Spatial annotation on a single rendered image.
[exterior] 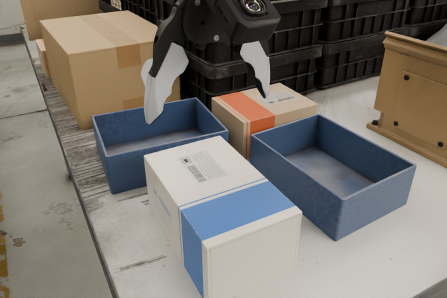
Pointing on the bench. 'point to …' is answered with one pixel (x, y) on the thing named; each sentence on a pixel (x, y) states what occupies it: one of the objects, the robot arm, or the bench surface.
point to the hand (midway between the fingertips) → (213, 114)
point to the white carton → (222, 217)
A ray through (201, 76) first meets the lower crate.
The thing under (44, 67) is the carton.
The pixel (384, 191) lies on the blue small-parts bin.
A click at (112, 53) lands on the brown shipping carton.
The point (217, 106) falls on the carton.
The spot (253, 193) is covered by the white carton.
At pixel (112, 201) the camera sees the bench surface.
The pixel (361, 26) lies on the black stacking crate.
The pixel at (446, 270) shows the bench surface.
